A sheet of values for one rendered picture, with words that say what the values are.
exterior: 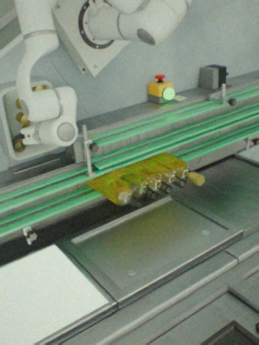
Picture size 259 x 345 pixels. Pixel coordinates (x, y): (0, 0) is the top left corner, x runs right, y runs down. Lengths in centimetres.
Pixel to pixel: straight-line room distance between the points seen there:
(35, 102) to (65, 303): 50
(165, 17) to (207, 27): 67
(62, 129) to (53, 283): 41
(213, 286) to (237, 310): 9
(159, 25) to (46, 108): 35
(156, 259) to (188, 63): 87
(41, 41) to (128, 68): 54
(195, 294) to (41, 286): 41
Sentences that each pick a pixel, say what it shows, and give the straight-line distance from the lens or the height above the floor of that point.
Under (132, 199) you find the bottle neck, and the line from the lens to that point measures 115.
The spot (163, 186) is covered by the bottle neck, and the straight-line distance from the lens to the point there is 121.
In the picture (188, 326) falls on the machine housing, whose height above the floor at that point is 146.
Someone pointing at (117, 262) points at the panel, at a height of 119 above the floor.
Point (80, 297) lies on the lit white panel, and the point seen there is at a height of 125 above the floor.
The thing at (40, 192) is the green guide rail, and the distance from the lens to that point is 120.
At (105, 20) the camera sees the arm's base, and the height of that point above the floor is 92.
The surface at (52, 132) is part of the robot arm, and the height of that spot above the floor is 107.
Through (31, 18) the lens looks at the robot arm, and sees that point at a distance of 103.
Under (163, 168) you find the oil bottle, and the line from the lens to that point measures 128.
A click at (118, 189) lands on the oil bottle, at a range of 118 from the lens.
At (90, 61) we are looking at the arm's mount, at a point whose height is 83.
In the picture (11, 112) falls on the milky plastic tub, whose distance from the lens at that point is 128.
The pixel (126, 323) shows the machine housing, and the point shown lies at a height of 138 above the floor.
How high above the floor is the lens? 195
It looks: 48 degrees down
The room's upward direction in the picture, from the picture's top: 120 degrees clockwise
